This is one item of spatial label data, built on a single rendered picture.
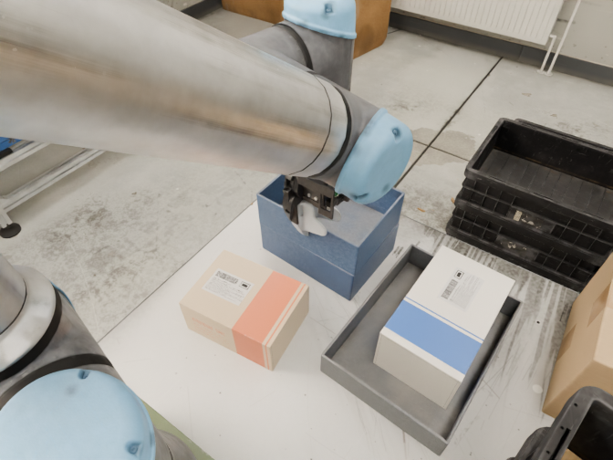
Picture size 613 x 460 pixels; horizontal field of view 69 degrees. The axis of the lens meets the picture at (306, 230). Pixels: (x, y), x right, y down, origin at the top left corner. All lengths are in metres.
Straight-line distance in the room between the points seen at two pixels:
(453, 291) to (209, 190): 1.51
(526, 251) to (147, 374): 1.02
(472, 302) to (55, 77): 0.62
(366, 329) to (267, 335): 0.18
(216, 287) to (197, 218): 1.23
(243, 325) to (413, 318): 0.24
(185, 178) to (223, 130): 1.90
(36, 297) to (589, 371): 0.60
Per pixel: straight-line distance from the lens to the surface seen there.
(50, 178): 2.15
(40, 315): 0.46
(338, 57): 0.50
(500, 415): 0.74
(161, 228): 1.93
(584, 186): 1.51
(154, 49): 0.21
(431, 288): 0.70
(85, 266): 1.90
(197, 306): 0.70
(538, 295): 0.88
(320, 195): 0.59
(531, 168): 1.51
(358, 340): 0.74
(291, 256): 0.80
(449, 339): 0.66
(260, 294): 0.70
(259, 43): 0.45
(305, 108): 0.29
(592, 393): 0.52
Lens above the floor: 1.34
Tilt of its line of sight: 47 degrees down
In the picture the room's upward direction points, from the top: straight up
